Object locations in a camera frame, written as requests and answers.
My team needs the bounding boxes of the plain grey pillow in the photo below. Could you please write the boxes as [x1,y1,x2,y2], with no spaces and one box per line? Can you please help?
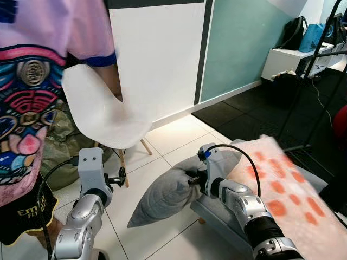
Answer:
[127,145,242,229]

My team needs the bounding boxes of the black bin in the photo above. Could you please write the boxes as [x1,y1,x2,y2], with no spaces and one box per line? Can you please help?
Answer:
[271,73,305,107]

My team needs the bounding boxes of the blue tote bag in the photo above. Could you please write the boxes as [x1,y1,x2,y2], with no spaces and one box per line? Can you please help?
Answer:
[299,23,327,54]

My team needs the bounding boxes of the white low shelf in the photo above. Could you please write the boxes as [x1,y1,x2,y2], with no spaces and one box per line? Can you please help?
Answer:
[261,42,347,83]

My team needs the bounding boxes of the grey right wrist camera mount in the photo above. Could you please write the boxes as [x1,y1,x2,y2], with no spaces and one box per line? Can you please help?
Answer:
[197,143,227,185]

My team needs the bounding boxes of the olive green bean bag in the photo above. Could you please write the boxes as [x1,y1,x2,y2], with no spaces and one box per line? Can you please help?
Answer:
[40,100,115,191]

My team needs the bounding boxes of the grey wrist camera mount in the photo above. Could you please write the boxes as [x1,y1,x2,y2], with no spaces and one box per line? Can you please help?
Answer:
[78,147,105,191]
[197,143,227,185]

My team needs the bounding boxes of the pink orange-patterned pillow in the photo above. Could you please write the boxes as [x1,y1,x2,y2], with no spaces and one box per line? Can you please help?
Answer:
[227,134,347,260]

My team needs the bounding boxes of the black backpack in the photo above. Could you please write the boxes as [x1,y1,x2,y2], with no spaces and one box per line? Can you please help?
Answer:
[279,16,308,51]

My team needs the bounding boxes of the black metal clothes rack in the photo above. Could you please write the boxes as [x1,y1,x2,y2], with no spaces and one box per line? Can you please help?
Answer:
[270,0,347,153]

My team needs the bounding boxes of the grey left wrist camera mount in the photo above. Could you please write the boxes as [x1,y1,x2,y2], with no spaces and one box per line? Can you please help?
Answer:
[78,147,105,191]

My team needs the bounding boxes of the person in pink printed shirt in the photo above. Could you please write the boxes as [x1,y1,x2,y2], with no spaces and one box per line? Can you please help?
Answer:
[0,0,118,247]

